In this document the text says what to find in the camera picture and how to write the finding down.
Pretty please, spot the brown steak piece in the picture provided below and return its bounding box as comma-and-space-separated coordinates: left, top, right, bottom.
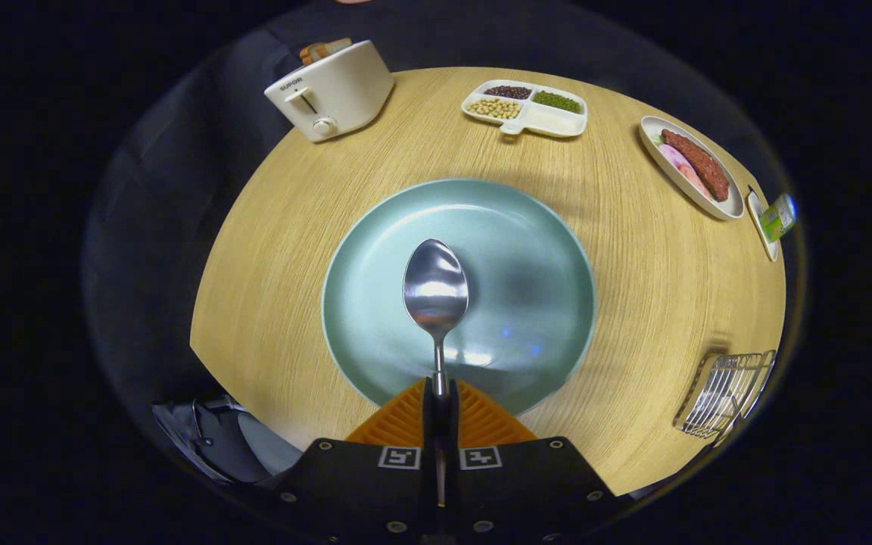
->
661, 129, 730, 202

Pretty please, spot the metal wire basket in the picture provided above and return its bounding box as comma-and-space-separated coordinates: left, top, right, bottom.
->
672, 350, 777, 441

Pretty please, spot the light blue plate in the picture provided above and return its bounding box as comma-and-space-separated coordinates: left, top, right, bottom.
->
321, 179, 597, 417

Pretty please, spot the pink ham slice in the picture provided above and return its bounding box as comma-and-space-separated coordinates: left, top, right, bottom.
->
678, 163, 715, 199
658, 144, 690, 176

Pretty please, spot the metal spoon with brown handle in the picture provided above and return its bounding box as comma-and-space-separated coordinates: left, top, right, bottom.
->
403, 238, 470, 402

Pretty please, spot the toast bread slice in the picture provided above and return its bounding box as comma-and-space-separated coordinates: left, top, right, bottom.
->
303, 45, 353, 65
299, 37, 352, 55

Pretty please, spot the cream white toaster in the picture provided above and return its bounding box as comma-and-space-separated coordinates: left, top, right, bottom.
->
264, 40, 396, 143

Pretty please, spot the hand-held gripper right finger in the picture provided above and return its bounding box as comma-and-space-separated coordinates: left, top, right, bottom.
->
447, 378, 631, 545

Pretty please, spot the dark grey bag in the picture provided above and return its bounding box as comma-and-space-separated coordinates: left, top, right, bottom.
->
152, 392, 302, 485

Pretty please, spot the white round food plate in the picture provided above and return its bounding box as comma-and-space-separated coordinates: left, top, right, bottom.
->
639, 115, 745, 221

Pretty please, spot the green beans pile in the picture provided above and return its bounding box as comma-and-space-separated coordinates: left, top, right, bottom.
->
533, 91, 582, 114

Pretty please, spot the white divided dish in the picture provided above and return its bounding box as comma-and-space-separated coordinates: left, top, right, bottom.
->
460, 79, 588, 139

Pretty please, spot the small white saucer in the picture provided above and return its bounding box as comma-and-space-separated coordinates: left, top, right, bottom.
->
746, 185, 781, 263

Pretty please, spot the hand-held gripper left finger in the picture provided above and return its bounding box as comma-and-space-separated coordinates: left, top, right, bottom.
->
273, 378, 441, 545

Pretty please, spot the green label drink bottle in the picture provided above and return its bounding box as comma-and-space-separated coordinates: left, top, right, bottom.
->
758, 193, 798, 243

